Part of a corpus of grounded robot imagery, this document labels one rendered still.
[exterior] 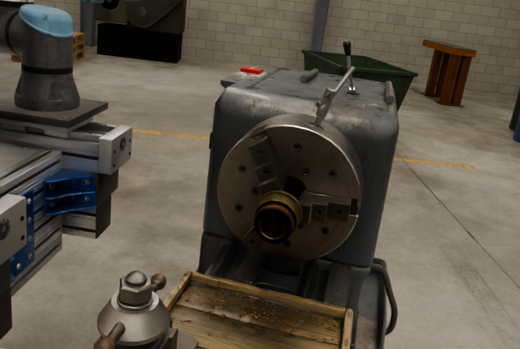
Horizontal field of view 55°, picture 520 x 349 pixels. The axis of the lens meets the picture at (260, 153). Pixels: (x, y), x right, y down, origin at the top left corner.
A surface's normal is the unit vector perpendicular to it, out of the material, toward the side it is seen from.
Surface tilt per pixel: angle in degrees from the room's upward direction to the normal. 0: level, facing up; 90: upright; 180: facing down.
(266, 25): 90
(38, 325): 0
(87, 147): 90
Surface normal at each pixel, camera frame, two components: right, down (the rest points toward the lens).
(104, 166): -0.12, 0.29
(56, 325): 0.12, -0.95
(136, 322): 0.27, -0.19
